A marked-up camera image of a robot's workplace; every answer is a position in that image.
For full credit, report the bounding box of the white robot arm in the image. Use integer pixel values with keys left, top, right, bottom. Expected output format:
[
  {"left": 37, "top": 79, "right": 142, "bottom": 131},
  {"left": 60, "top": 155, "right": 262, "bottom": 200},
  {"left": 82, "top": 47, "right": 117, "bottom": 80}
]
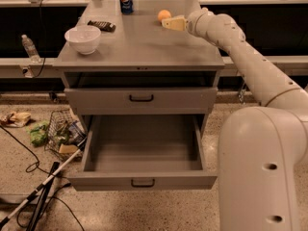
[{"left": 162, "top": 9, "right": 308, "bottom": 231}]

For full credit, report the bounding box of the crumpled tan bag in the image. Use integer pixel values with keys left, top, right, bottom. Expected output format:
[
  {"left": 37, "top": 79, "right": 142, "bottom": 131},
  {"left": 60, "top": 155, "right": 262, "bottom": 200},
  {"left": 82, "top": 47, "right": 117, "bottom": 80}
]
[{"left": 0, "top": 112, "right": 31, "bottom": 127}]

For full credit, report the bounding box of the green snack bag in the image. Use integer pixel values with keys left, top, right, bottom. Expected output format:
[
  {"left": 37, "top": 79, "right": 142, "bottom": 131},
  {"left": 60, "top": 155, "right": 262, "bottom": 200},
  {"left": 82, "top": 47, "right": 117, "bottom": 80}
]
[{"left": 28, "top": 120, "right": 49, "bottom": 147}]

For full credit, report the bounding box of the grey metal drawer cabinet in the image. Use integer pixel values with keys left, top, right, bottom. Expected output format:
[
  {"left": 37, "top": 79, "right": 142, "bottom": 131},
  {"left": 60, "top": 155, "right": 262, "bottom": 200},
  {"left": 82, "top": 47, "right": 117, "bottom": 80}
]
[{"left": 54, "top": 0, "right": 224, "bottom": 128}]

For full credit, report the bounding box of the white ceramic bowl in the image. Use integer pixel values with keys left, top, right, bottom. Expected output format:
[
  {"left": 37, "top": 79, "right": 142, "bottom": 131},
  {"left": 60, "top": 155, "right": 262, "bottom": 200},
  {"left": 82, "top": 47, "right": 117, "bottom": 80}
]
[{"left": 64, "top": 25, "right": 101, "bottom": 55}]

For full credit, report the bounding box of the white black grabber stick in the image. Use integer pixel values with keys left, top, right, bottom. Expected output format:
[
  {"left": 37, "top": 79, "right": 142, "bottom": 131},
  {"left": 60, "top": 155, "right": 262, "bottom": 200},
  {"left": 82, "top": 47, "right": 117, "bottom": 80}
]
[{"left": 0, "top": 139, "right": 86, "bottom": 231}]

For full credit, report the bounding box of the orange fruit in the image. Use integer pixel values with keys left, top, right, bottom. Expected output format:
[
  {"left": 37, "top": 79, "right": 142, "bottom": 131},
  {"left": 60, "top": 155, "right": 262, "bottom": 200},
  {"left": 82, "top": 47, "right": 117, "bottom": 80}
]
[{"left": 157, "top": 10, "right": 171, "bottom": 22}]

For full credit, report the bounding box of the wire mesh basket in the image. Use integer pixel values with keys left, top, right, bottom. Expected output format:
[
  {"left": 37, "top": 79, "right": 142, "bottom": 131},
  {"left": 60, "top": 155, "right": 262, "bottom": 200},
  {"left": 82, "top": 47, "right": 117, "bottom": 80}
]
[{"left": 45, "top": 109, "right": 87, "bottom": 161}]

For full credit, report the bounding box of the clear plastic water bottle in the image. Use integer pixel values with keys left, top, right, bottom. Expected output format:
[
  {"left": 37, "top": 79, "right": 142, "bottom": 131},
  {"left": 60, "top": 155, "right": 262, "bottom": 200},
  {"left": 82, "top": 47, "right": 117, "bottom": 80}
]
[{"left": 21, "top": 35, "right": 41, "bottom": 64}]

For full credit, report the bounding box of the open lower grey drawer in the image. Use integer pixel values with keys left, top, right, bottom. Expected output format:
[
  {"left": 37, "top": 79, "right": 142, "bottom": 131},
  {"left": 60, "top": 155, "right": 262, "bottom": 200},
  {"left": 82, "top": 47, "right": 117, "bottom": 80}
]
[{"left": 69, "top": 115, "right": 217, "bottom": 191}]

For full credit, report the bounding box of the black hanging cable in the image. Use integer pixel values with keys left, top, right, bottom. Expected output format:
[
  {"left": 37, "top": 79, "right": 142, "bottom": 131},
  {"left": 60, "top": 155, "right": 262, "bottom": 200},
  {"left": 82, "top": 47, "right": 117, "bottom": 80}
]
[{"left": 34, "top": 0, "right": 53, "bottom": 79}]

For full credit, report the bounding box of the black stick on floor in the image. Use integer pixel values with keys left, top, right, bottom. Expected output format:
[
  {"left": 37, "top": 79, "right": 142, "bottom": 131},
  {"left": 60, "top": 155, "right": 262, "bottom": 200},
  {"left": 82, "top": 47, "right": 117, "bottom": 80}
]
[{"left": 26, "top": 161, "right": 61, "bottom": 231}]

